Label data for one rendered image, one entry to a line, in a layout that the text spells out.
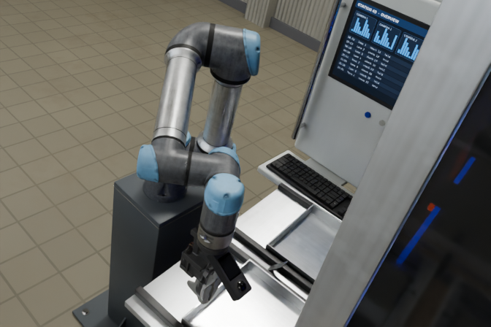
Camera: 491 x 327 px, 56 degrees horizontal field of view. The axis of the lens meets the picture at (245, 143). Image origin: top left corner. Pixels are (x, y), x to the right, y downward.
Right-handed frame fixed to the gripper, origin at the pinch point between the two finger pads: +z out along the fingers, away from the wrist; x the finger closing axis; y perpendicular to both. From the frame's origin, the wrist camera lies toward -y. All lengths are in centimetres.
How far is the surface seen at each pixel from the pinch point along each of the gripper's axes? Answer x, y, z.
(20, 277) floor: -6, 102, 95
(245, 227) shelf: -31.8, 12.2, 6.8
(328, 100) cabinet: -90, 23, -13
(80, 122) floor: -98, 190, 95
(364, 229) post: 12, -27, -55
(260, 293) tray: -16.4, -5.6, 6.6
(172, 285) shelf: -1.3, 11.8, 6.8
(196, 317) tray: 1.1, 1.0, 6.6
